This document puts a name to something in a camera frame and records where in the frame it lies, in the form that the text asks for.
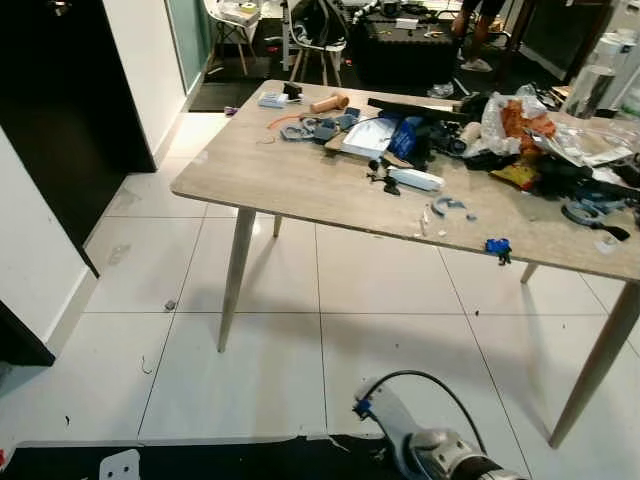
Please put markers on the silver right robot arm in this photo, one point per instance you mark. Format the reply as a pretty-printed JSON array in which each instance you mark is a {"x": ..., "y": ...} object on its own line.
[{"x": 440, "y": 452}]

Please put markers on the crumpled clear plastic wrap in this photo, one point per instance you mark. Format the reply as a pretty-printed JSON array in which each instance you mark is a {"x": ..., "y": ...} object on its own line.
[{"x": 590, "y": 140}]

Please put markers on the yellow snack packet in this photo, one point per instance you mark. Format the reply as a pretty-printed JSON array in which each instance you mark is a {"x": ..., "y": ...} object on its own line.
[{"x": 516, "y": 176}]

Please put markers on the small blue plastic part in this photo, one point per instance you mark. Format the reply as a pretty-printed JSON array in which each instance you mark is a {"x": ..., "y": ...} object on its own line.
[{"x": 497, "y": 245}]

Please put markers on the clear bag with orange contents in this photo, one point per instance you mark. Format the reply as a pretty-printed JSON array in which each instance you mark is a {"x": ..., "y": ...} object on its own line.
[{"x": 515, "y": 120}]

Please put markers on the grey curved plastic piece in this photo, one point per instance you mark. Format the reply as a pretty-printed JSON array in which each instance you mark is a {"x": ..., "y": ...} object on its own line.
[{"x": 447, "y": 203}]

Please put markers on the white plastic tube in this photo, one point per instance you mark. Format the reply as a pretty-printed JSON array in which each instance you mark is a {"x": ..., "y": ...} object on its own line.
[{"x": 416, "y": 179}]

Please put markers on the blue plastic packet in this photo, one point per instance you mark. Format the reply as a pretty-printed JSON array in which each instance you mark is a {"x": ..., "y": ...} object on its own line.
[{"x": 405, "y": 139}]

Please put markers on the person legs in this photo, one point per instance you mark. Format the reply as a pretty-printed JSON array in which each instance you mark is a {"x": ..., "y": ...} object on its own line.
[{"x": 480, "y": 30}]

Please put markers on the long black flat bar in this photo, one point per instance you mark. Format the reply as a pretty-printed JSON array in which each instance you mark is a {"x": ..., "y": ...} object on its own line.
[{"x": 412, "y": 104}]

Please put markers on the small black gadget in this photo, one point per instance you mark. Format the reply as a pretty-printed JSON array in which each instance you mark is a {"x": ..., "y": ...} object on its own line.
[{"x": 381, "y": 178}]

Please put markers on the black low workbench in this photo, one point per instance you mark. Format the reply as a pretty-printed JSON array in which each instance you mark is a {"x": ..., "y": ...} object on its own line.
[{"x": 400, "y": 50}]

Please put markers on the light wooden table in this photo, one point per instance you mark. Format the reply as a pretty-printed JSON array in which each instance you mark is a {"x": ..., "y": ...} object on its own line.
[{"x": 300, "y": 175}]

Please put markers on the grey clamp parts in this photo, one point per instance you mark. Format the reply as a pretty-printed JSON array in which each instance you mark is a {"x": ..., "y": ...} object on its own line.
[{"x": 310, "y": 129}]

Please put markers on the small white box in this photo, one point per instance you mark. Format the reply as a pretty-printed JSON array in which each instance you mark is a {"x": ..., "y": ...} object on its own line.
[{"x": 272, "y": 100}]

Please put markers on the white chair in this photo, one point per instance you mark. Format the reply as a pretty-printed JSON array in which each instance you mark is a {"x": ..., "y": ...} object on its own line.
[{"x": 235, "y": 22}]

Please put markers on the black floor mat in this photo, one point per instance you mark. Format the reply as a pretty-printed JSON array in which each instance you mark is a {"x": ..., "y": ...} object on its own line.
[{"x": 230, "y": 462}]

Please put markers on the black door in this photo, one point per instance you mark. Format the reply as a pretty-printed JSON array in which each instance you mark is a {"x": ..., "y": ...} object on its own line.
[{"x": 60, "y": 100}]

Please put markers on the white metal bracket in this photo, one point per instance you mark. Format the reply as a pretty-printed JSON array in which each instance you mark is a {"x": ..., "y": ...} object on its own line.
[{"x": 120, "y": 466}]

